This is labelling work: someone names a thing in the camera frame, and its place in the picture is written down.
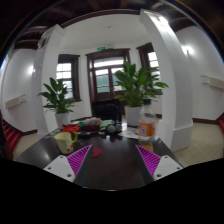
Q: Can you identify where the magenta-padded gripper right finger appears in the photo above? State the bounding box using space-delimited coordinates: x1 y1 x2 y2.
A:
134 144 184 186

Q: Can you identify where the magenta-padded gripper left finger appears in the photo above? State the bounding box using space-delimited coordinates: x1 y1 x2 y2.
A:
43 144 94 188

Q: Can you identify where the orange drink plastic bottle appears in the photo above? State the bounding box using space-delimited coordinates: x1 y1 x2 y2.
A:
137 98 158 153

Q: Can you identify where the flat round red coaster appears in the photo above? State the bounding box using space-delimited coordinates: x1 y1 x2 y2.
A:
91 146 102 159

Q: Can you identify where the pale yellow printed mug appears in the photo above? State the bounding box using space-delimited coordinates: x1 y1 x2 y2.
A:
54 131 79 155

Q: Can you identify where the black flat device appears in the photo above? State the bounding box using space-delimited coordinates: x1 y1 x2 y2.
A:
78 130 100 138

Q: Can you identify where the white printed paper sheet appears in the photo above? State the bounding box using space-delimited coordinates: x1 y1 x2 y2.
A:
117 128 140 140

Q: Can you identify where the pale snack bag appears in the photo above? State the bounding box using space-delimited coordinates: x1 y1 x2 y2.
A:
83 117 102 132

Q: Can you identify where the green book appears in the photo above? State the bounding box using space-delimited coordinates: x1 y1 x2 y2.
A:
99 119 116 129

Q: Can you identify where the black chair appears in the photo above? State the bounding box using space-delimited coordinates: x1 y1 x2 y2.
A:
91 98 123 122

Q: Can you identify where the small potted leafy plant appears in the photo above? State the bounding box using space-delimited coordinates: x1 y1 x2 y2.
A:
37 77 78 129

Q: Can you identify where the red carpeted staircase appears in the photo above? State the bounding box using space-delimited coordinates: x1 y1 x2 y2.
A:
2 118 22 153
218 113 224 134

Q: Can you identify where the large potted leafy plant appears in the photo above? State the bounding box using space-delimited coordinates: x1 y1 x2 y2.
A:
113 60 169 128

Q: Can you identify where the wide dark-framed window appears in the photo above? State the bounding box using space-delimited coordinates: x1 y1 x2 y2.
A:
56 54 82 102

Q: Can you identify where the dark wooden glazed door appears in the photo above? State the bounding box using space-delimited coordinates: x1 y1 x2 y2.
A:
85 48 132 103

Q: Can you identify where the narrow dark-framed window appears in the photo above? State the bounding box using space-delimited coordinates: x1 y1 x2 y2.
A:
136 42 163 89

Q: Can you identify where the white wall unit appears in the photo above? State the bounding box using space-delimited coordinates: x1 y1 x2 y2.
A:
4 94 27 109
200 74 224 90

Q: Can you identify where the glowing wall lamp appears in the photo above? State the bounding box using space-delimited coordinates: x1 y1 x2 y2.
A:
181 44 194 56

